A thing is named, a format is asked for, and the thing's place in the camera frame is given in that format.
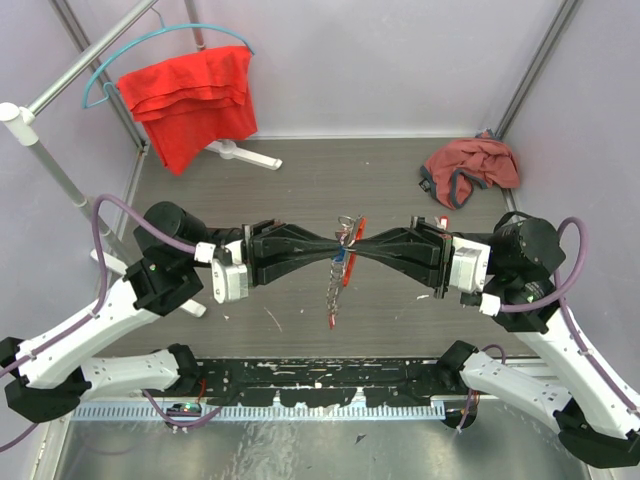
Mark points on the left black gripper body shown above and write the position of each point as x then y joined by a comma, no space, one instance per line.
249,232

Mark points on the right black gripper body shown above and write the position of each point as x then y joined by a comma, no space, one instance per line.
416,221

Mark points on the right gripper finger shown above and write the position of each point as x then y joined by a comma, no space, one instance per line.
398,241
418,270

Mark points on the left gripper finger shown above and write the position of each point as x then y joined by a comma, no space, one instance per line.
269,268
290,241

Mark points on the metal key organizer red handle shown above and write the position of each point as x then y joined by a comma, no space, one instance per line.
351,230

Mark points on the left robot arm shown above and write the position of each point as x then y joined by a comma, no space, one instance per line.
54,372

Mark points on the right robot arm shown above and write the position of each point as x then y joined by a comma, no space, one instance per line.
510,275

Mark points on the pink shirt grey trim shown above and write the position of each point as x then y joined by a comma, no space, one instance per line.
454,171

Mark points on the red cloth on hanger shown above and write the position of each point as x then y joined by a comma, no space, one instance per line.
185,103

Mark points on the teal clothes hanger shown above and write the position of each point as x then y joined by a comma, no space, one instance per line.
153,52

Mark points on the white clothes rack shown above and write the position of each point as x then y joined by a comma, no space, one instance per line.
46,271

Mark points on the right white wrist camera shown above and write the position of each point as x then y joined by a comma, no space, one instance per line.
469,268

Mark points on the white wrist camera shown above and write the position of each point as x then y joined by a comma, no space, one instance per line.
469,268
230,275

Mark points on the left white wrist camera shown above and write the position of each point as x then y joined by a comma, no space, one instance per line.
230,275

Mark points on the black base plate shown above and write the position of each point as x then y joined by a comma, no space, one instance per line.
324,382

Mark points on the white cable duct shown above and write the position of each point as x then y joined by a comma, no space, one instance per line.
143,411

